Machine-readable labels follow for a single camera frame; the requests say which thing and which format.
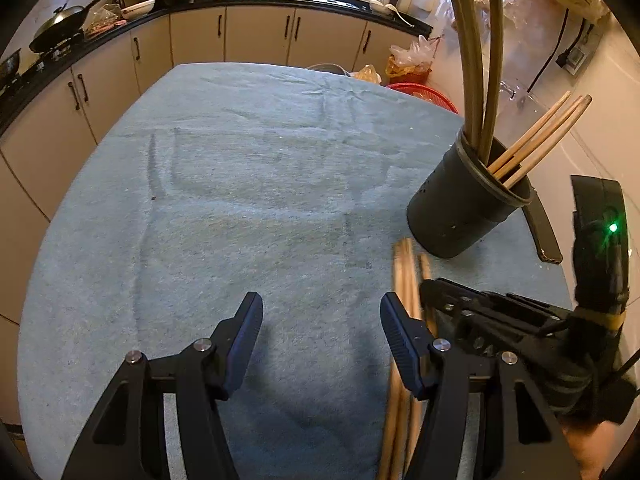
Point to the wall power outlet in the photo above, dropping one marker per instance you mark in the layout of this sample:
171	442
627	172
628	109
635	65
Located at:
575	57

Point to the orange plastic bags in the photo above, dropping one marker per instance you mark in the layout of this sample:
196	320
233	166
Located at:
410	62

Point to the beige lower kitchen cabinets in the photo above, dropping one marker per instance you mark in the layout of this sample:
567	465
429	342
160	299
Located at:
260	35

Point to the black wok with lid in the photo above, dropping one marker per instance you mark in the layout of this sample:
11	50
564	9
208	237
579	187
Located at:
60	22

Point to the yellow plastic bag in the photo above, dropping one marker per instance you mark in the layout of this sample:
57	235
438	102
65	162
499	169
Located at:
369	74

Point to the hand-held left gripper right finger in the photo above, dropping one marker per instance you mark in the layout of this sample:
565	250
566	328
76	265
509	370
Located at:
402	340

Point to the black gas stove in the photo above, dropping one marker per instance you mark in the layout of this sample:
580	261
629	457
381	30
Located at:
50	55

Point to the red plastic basket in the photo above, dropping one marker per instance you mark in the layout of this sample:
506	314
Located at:
425	94

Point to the black smartphone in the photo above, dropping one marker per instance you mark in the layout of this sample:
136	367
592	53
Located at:
545	235

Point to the steel cooking pot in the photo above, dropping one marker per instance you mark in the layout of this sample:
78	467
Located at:
10	67

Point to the white round container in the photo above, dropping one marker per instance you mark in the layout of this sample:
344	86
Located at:
327	67

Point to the black kitchen countertop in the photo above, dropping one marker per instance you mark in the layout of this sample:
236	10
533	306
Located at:
250	1

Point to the bunch of wooden chopsticks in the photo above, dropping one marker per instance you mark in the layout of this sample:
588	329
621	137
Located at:
472	60

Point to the wide white bowl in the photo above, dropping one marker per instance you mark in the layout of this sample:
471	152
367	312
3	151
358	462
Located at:
139	9

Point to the person's right hand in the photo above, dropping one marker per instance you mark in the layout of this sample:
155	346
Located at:
587	447

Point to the blue towel table cover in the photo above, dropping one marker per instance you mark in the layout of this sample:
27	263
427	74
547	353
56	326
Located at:
250	200

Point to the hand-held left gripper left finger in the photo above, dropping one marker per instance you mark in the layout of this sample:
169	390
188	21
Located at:
245	330

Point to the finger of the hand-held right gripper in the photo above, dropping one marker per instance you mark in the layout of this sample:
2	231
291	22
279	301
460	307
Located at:
450	322
500	305

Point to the white ladle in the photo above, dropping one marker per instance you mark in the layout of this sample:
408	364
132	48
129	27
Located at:
392	12

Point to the clear glass pitcher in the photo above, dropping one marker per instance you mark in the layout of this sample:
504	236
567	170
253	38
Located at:
530	105

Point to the clear bag with pink contents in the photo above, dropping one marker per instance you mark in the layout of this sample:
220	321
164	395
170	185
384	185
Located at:
105	20

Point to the black cylindrical utensil holder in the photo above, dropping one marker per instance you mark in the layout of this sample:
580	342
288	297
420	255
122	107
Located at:
450	210

